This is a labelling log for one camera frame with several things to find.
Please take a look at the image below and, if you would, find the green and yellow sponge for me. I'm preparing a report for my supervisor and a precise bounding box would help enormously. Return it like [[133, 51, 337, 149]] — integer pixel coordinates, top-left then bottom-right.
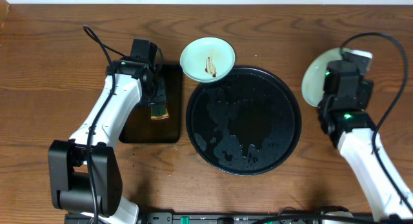
[[150, 104, 169, 121]]

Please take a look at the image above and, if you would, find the light blue plate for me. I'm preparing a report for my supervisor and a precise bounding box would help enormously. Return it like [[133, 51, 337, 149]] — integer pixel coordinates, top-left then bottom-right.
[[179, 37, 236, 83], [301, 46, 354, 108]]

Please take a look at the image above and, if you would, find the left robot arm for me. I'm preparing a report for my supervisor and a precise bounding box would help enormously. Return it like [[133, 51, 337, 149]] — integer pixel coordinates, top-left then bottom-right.
[[48, 58, 166, 223]]

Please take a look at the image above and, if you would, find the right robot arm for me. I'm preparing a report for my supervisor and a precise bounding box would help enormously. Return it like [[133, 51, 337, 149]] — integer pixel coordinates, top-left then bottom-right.
[[318, 59, 412, 221]]

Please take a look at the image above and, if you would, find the black rectangular tray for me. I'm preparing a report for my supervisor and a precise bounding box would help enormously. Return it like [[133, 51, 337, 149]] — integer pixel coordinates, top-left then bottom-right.
[[119, 65, 183, 143]]

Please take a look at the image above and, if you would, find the black round tray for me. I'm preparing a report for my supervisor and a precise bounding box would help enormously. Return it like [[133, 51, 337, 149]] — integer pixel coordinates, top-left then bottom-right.
[[186, 67, 302, 176]]

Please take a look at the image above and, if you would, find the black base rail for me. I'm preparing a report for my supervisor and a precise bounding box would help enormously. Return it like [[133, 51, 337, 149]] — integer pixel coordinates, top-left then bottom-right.
[[63, 211, 378, 224]]

